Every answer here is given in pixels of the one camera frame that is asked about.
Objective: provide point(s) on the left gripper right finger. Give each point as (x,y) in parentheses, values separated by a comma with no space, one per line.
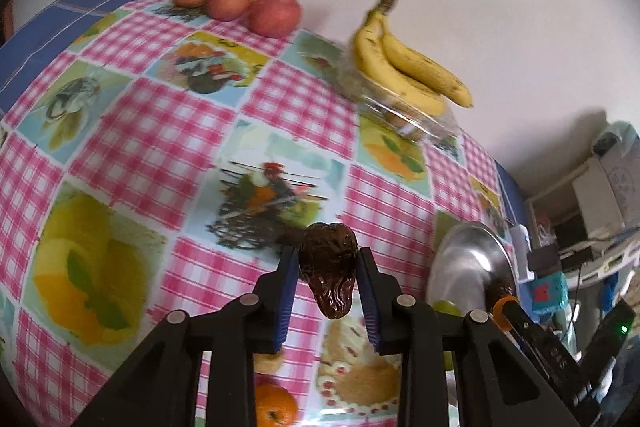
(496,384)

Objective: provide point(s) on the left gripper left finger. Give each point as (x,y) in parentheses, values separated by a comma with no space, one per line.
(157,385)

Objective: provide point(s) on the green apple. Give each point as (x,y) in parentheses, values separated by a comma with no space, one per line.
(447,307)

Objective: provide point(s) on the large dark brown avocado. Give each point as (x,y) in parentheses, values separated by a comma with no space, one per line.
(496,290)

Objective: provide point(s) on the small yellow-green fruit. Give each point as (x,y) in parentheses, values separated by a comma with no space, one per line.
(268,363)

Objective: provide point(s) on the orange tangerine bottom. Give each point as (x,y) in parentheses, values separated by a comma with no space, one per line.
(274,406)

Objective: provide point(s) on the orange tangerine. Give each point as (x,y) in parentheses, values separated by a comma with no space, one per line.
(498,312)
(274,406)

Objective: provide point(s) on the dark wrinkled fruit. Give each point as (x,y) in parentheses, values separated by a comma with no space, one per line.
(327,258)

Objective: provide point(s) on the orange tangerine top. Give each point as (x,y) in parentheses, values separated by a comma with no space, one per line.
(498,312)

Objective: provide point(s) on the teal toy box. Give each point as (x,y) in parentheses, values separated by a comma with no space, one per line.
(548,294)

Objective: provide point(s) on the black power adapter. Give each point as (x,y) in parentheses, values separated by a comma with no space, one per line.
(544,260)

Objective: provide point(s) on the large steel plate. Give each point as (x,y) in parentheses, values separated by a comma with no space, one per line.
(467,259)

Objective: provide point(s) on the white power strip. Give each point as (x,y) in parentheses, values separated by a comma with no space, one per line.
(521,245)

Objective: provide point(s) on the checkered fruit-print tablecloth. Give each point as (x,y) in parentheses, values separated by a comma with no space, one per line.
(149,154)

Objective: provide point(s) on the clear plastic fruit tray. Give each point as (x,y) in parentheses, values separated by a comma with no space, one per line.
(381,105)

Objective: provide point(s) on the upper yellow banana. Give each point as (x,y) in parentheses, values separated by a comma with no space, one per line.
(418,66)

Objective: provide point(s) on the yellow banana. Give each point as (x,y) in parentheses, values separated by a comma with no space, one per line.
(418,66)
(371,60)

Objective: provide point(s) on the lower yellow banana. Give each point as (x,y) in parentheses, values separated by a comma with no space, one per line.
(371,60)

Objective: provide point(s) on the right red apple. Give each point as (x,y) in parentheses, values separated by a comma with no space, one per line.
(274,18)

